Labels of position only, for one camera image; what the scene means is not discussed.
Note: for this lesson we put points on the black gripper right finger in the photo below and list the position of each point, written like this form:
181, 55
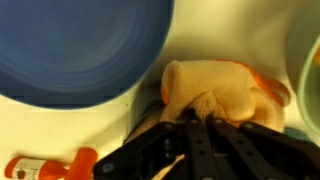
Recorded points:
266, 153

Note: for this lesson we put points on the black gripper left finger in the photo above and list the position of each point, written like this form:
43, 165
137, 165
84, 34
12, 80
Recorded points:
160, 150

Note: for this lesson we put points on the orange towel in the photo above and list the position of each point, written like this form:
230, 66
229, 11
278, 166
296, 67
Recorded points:
216, 90

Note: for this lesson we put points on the green bowl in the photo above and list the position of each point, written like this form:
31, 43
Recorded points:
311, 90

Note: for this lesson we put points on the blue plate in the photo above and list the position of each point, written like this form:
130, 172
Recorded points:
76, 50

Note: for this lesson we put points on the red bottle white label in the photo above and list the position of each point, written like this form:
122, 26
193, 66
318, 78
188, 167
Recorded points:
50, 168

